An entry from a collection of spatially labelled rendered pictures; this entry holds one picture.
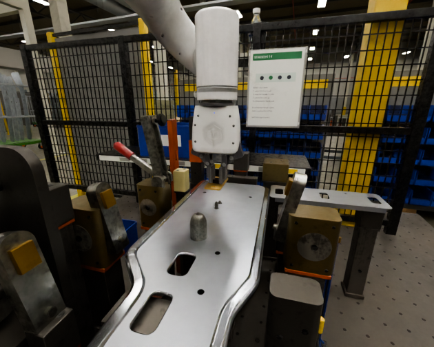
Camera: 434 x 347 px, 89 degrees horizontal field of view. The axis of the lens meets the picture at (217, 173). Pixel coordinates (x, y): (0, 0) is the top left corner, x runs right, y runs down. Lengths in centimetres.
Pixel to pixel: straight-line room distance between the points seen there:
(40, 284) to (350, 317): 70
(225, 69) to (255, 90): 58
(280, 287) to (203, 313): 12
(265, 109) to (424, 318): 83
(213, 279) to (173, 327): 8
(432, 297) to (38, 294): 95
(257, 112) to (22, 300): 92
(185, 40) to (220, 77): 15
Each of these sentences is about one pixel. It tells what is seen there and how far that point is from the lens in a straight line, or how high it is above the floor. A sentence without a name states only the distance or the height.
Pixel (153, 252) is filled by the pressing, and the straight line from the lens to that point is 41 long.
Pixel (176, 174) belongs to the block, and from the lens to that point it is 62.
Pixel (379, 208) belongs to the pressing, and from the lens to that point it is 67.
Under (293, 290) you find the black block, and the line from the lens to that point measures 36.
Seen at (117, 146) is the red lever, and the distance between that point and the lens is 61.
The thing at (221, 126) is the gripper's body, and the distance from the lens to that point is 46.
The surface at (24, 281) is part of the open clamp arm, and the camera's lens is 34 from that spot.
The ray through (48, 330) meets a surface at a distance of 37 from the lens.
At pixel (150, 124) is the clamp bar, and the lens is 53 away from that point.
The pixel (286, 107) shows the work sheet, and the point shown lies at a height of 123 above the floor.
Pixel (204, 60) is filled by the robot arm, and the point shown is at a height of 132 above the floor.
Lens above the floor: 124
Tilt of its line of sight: 17 degrees down
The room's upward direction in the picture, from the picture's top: straight up
